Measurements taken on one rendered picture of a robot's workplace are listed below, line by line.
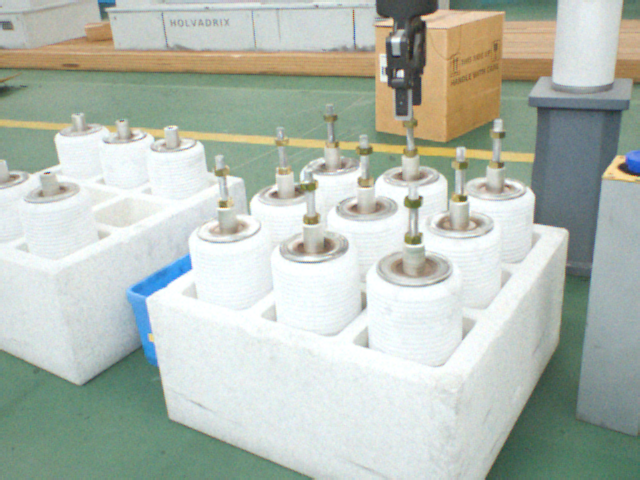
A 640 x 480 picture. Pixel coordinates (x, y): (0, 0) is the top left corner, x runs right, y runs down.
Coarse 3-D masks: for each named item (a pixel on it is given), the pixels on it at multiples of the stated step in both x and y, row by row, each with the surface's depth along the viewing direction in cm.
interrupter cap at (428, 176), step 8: (392, 168) 95; (400, 168) 95; (424, 168) 95; (432, 168) 94; (384, 176) 92; (392, 176) 93; (400, 176) 93; (424, 176) 92; (432, 176) 92; (392, 184) 90; (400, 184) 90; (408, 184) 89; (424, 184) 89
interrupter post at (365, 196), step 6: (360, 186) 82; (372, 186) 82; (360, 192) 82; (366, 192) 82; (372, 192) 82; (360, 198) 82; (366, 198) 82; (372, 198) 82; (360, 204) 83; (366, 204) 82; (372, 204) 83; (360, 210) 83; (366, 210) 83; (372, 210) 83
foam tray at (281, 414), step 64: (192, 320) 79; (256, 320) 76; (512, 320) 74; (192, 384) 83; (256, 384) 77; (320, 384) 71; (384, 384) 66; (448, 384) 63; (512, 384) 79; (256, 448) 82; (320, 448) 75; (384, 448) 70; (448, 448) 65
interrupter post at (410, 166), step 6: (402, 156) 92; (402, 162) 92; (408, 162) 91; (414, 162) 91; (402, 168) 92; (408, 168) 91; (414, 168) 91; (402, 174) 92; (408, 174) 91; (414, 174) 91
